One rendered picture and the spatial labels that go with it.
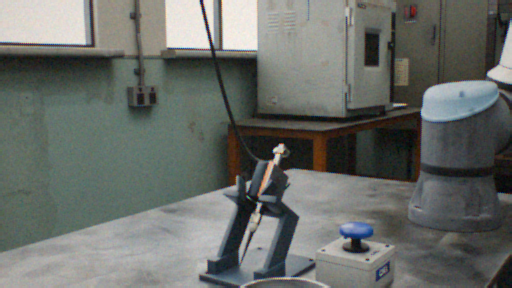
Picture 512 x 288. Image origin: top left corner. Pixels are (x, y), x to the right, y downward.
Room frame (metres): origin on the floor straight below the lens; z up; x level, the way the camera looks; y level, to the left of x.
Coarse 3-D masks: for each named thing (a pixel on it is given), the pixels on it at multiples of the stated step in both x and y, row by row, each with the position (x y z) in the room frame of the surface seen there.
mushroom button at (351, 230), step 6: (348, 222) 0.62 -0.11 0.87; (354, 222) 0.62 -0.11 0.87; (360, 222) 0.62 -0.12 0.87; (342, 228) 0.61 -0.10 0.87; (348, 228) 0.60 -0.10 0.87; (354, 228) 0.60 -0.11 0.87; (360, 228) 0.60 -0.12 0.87; (366, 228) 0.60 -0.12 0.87; (342, 234) 0.60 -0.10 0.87; (348, 234) 0.60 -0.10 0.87; (354, 234) 0.59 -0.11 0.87; (360, 234) 0.59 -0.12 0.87; (366, 234) 0.59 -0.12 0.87; (372, 234) 0.60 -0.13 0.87; (354, 240) 0.61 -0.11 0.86; (360, 240) 0.61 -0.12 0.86; (354, 246) 0.61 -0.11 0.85
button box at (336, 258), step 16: (336, 240) 0.64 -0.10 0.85; (320, 256) 0.60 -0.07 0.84; (336, 256) 0.59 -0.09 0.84; (352, 256) 0.58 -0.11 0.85; (368, 256) 0.58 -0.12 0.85; (384, 256) 0.59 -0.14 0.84; (320, 272) 0.60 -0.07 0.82; (336, 272) 0.59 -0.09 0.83; (352, 272) 0.58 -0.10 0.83; (368, 272) 0.56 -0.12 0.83; (384, 272) 0.59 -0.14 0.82
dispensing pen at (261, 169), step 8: (280, 144) 0.70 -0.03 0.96; (280, 152) 0.69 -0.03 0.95; (288, 152) 0.70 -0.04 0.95; (256, 168) 0.67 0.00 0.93; (264, 168) 0.67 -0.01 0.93; (256, 176) 0.67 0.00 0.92; (256, 184) 0.66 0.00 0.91; (248, 192) 0.66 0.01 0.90; (256, 192) 0.65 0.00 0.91; (256, 200) 0.66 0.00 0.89; (256, 208) 0.65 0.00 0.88; (264, 208) 0.66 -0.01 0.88; (256, 216) 0.65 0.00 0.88; (256, 224) 0.64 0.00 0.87; (248, 240) 0.64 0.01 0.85; (240, 264) 0.62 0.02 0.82
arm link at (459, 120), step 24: (432, 96) 0.86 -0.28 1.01; (456, 96) 0.83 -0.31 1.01; (480, 96) 0.83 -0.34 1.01; (504, 96) 0.89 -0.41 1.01; (432, 120) 0.85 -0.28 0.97; (456, 120) 0.83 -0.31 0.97; (480, 120) 0.83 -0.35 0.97; (504, 120) 0.85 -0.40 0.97; (432, 144) 0.86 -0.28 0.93; (456, 144) 0.83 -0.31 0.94; (480, 144) 0.83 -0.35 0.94; (504, 144) 0.87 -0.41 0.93; (456, 168) 0.83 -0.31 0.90
